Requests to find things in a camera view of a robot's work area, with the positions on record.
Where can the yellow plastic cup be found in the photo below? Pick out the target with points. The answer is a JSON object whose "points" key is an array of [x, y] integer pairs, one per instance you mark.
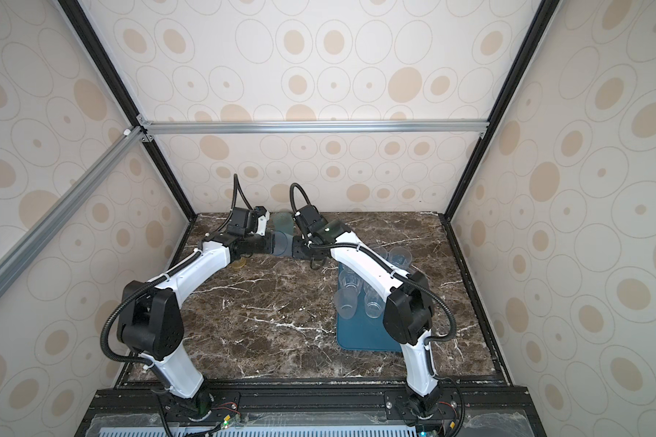
{"points": [[240, 263]]}

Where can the clear textured cup front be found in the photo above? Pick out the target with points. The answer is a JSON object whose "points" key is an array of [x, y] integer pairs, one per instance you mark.
{"points": [[373, 303]]}

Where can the left diagonal aluminium bar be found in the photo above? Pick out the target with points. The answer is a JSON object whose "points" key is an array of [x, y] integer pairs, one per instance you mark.
{"points": [[15, 261]]}

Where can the small clear cup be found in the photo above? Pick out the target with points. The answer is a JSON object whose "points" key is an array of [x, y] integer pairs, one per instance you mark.
{"points": [[381, 251]]}

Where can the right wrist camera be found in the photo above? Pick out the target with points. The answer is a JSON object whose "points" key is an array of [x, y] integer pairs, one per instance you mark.
{"points": [[309, 220]]}

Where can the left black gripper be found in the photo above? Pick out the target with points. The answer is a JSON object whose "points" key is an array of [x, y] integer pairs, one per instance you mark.
{"points": [[269, 238]]}

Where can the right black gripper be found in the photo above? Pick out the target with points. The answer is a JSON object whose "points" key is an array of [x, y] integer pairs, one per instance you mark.
{"points": [[298, 243]]}

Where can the blue frosted cup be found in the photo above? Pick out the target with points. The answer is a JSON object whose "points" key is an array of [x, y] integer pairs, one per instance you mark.
{"points": [[282, 244]]}

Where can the clear textured cup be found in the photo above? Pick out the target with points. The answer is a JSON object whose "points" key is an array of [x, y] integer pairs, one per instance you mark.
{"points": [[350, 281], [373, 303]]}

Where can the frosted grey cup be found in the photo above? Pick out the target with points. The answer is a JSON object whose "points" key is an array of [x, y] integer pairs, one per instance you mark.
{"points": [[345, 301]]}

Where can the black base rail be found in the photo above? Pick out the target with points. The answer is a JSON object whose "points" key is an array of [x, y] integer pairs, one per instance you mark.
{"points": [[313, 410]]}

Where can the clear faceted cup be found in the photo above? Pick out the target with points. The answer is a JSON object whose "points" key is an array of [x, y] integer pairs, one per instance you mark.
{"points": [[400, 257]]}

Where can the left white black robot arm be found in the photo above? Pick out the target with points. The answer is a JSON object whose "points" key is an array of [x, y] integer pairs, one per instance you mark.
{"points": [[147, 325]]}

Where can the horizontal aluminium frame bar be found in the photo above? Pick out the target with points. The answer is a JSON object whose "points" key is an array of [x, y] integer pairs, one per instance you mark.
{"points": [[316, 127]]}

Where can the left black frame post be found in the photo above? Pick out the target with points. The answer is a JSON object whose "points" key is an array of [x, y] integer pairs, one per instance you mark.
{"points": [[76, 15]]}

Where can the teal plastic tray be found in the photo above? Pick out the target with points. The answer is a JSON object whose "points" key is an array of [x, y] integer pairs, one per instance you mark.
{"points": [[361, 333]]}

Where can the green frosted cup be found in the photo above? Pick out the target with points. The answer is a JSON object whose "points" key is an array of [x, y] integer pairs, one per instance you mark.
{"points": [[283, 222]]}

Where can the right black frame post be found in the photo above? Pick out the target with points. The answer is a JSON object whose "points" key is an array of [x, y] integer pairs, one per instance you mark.
{"points": [[530, 43]]}

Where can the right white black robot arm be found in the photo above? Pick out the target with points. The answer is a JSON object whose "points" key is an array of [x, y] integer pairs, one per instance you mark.
{"points": [[414, 316]]}

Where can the black frame post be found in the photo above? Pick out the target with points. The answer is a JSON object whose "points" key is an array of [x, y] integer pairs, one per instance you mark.
{"points": [[76, 15], [530, 43]]}

